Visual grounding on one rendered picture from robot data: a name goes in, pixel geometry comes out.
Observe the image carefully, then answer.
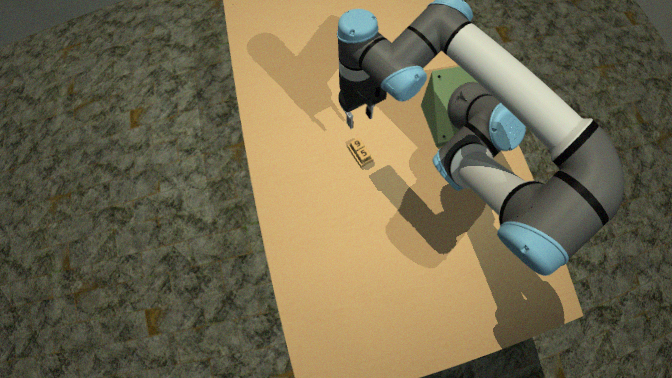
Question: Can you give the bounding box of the beige number cube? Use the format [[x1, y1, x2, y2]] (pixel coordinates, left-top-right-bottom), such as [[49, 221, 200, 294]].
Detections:
[[350, 138, 365, 154], [356, 147, 371, 164]]

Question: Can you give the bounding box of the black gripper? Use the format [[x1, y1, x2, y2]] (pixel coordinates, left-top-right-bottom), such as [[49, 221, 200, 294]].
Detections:
[[338, 61, 387, 129]]

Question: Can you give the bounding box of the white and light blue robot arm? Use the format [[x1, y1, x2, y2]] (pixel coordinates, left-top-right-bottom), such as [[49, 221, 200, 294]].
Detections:
[[337, 0, 624, 276]]

